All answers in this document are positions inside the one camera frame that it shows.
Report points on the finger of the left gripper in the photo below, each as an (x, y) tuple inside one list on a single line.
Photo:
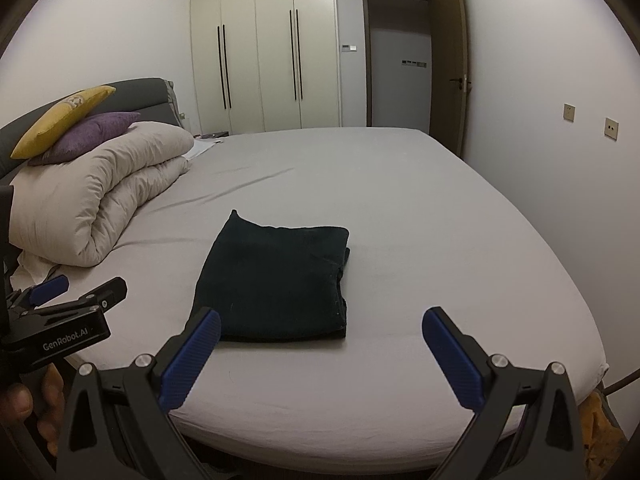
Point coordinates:
[(105, 296)]

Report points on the dark green knit sweater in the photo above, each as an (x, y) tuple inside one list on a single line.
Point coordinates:
[(274, 285)]

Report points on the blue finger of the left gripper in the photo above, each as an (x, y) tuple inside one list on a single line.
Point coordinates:
[(37, 295)]

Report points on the person's left hand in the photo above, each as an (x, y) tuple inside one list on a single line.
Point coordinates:
[(17, 404)]

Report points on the yellow cushion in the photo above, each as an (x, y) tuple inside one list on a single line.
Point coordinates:
[(58, 119)]

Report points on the purple cushion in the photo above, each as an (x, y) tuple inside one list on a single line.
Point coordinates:
[(86, 135)]

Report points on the white bed with sheet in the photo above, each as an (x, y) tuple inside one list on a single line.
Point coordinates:
[(425, 230)]

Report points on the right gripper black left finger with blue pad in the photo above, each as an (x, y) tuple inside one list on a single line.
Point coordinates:
[(117, 423)]

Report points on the wall socket near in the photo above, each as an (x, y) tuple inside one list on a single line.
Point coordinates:
[(611, 128)]

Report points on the cream wardrobe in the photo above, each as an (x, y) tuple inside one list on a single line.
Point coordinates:
[(265, 65)]

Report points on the white pillow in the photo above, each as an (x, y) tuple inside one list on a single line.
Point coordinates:
[(200, 147)]

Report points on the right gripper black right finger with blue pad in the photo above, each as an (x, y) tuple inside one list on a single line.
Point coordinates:
[(525, 422)]

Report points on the wall socket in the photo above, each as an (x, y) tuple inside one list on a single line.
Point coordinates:
[(569, 112), (611, 128)]

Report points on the wall socket far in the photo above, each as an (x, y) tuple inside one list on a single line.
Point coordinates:
[(569, 112)]

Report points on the brown bedroom door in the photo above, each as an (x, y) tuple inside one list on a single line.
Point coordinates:
[(450, 70)]

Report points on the beige folded duvet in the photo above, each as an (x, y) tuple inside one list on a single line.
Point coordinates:
[(74, 213)]

